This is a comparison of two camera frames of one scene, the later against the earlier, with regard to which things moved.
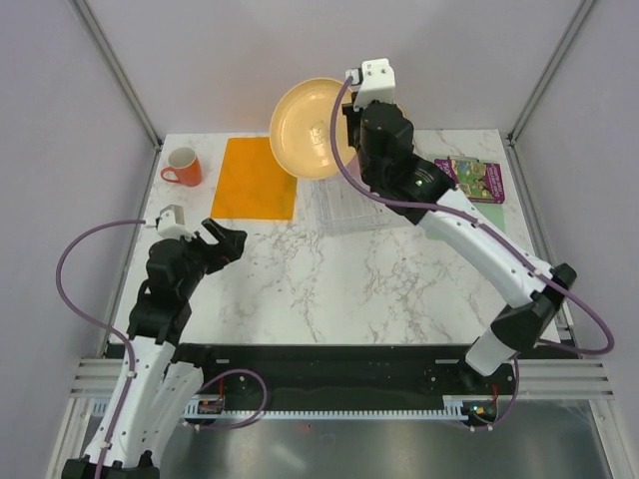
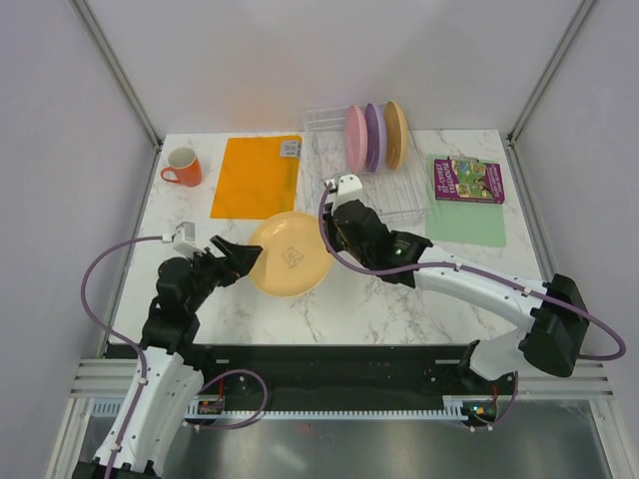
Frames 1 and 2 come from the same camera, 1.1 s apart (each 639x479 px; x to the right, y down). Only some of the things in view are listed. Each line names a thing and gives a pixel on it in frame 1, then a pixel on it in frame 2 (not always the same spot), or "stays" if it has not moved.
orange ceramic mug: [185, 164] stays
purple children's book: [480, 181] stays
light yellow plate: [301, 129] -> [295, 259]
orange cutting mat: [252, 184] stays
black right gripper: [352, 117] -> [328, 225]
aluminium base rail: [538, 378] stays
